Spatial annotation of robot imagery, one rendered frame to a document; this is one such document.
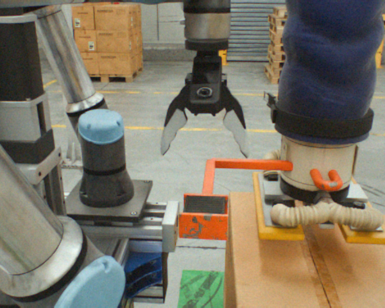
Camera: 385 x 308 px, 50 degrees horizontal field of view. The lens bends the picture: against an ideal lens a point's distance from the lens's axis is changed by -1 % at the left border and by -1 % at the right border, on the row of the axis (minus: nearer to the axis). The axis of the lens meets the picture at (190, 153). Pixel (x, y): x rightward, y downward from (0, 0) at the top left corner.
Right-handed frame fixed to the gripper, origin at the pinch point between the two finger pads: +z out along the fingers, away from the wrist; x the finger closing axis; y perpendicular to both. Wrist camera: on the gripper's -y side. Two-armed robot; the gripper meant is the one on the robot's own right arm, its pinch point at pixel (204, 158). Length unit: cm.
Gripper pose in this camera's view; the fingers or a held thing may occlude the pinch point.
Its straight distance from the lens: 72.7
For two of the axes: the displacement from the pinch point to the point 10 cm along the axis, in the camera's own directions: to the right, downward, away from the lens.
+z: 0.0, 9.3, 3.6
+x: -10.0, -0.3, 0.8
